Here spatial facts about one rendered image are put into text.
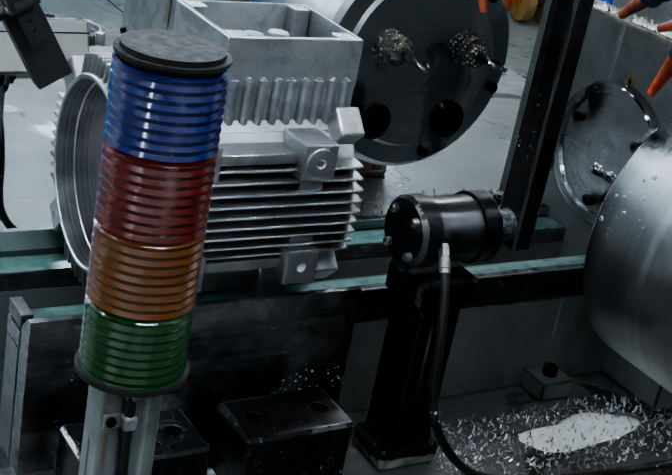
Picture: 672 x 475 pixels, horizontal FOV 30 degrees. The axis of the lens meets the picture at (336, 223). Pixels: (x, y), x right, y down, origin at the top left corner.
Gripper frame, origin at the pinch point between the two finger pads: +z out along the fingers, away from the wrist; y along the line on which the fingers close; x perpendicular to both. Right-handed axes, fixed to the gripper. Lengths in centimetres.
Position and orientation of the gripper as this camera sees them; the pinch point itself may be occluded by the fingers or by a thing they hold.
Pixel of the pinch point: (34, 41)
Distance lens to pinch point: 101.5
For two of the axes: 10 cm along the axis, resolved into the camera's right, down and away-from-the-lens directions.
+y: -5.0, -4.2, 7.6
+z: 2.7, 7.5, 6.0
